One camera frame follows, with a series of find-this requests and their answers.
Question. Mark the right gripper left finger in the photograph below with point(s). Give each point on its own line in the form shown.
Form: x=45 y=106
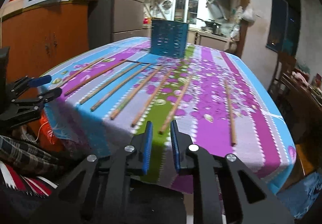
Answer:
x=131 y=160

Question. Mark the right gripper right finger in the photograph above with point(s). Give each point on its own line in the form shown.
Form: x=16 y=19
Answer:
x=193 y=160

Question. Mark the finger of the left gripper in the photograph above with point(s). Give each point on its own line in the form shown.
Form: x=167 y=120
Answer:
x=47 y=96
x=23 y=84

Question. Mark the kitchen window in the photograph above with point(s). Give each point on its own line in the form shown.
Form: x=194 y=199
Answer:
x=186 y=11

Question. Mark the kitchen range hood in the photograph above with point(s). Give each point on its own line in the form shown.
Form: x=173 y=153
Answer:
x=223 y=10

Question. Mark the orange plastic bag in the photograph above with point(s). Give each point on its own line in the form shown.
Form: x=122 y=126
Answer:
x=41 y=133

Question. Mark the wooden chopstick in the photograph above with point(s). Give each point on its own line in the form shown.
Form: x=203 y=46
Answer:
x=175 y=107
x=149 y=100
x=105 y=84
x=133 y=93
x=80 y=71
x=119 y=86
x=231 y=116
x=86 y=81

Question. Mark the orange wooden cabinet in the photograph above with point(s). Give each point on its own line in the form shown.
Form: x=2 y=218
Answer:
x=41 y=37

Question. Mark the colourful floral tablecloth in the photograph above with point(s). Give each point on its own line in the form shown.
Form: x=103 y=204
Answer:
x=264 y=143

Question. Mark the blue perforated utensil holder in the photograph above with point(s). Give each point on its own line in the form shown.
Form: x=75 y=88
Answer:
x=169 y=38

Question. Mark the dark wooden side table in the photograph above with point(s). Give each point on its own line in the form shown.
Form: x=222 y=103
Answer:
x=301 y=112

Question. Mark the grey refrigerator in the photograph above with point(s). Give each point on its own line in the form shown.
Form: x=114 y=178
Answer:
x=114 y=20

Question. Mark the wooden chair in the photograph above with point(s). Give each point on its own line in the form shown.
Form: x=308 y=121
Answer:
x=285 y=64

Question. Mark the white plastic bag hanging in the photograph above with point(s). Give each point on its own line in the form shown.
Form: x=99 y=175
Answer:
x=248 y=14

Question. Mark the dark blue wall window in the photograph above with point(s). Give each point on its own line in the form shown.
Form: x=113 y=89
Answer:
x=285 y=26

